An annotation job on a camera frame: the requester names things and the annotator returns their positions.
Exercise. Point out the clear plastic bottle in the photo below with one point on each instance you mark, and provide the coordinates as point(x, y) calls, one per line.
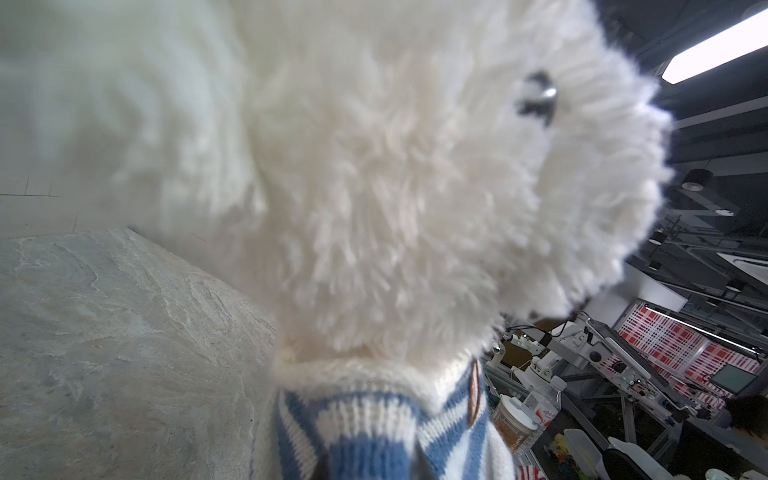
point(545, 402)

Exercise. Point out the white lidded jar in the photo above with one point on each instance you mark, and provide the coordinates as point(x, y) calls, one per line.
point(515, 423)

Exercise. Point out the red white checkered board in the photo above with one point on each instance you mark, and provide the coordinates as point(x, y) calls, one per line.
point(681, 354)

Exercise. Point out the ceiling strip light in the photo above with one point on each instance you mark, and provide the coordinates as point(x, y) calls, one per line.
point(741, 39)

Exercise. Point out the background robot arm white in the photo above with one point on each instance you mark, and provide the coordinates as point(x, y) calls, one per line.
point(595, 348)

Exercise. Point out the blue white striped sweater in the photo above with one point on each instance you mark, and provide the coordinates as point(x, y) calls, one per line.
point(361, 418)

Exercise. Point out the white teddy bear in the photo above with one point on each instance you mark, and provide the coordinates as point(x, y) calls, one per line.
point(386, 178)

